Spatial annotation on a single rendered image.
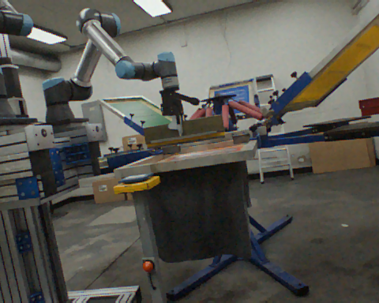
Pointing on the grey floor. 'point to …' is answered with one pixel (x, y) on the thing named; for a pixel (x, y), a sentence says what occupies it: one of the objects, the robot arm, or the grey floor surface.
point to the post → (138, 188)
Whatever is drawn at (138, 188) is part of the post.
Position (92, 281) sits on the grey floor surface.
